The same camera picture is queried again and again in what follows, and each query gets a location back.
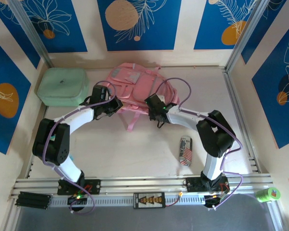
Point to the mint green storage case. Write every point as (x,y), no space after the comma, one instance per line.
(60,86)

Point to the pink school backpack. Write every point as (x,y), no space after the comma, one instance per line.
(144,84)

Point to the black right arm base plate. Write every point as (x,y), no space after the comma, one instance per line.
(192,185)

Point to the aluminium frame post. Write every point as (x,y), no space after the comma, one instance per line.
(31,31)
(245,31)

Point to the black power distribution board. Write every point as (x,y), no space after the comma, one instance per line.
(149,200)

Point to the blue poster large peach circle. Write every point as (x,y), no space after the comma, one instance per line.
(159,24)

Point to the blue floral wall poster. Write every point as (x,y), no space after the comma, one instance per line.
(260,36)
(14,36)

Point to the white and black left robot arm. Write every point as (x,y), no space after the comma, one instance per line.
(74,118)

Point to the blue poster fern orange circle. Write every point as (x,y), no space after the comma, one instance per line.
(212,24)

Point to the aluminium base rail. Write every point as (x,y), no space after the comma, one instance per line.
(139,184)

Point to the blue poster orange oval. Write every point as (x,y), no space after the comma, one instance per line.
(4,120)

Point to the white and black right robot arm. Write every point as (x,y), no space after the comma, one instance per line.
(183,116)

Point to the blue poster white flower outline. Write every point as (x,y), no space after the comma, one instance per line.
(74,24)

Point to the green thread spool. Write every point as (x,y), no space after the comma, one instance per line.
(265,195)

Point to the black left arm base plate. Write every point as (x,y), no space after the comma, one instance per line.
(94,186)

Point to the aluminium side rail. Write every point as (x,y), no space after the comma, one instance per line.
(44,111)
(231,84)

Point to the flag print drink can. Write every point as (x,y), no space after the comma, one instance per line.
(186,151)

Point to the black bar bundle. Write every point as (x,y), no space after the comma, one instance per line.
(33,200)

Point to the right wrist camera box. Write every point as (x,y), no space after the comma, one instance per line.
(161,98)

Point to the blue poster leaves dark circle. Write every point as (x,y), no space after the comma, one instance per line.
(274,115)

